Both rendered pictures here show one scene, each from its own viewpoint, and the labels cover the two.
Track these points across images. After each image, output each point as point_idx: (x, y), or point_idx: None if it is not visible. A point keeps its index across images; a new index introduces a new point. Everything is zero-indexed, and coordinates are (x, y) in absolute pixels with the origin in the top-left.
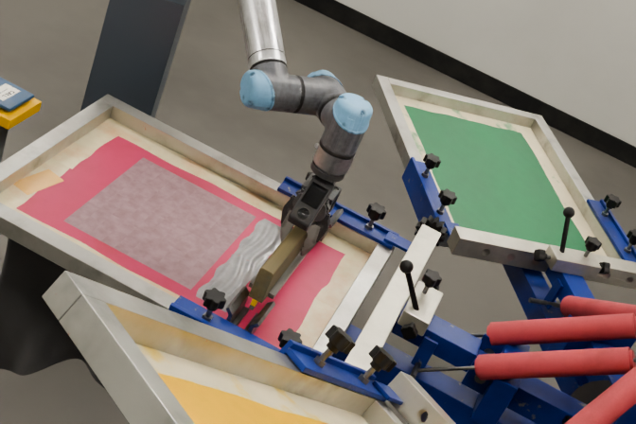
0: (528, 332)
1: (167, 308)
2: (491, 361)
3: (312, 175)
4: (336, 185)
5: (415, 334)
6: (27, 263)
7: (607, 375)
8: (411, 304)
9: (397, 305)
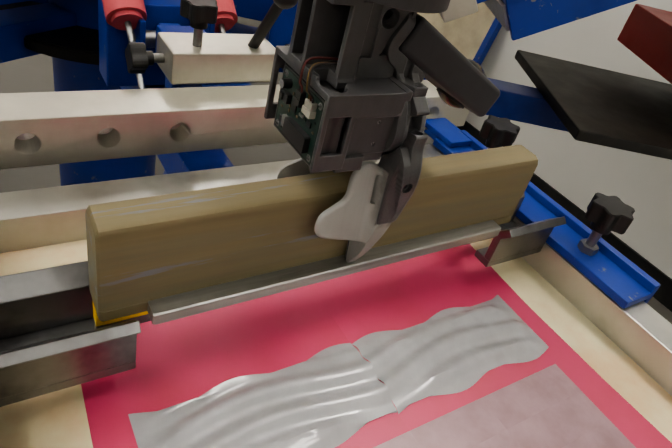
0: None
1: (649, 306)
2: None
3: (337, 92)
4: (287, 53)
5: None
6: None
7: None
8: (253, 50)
9: (236, 90)
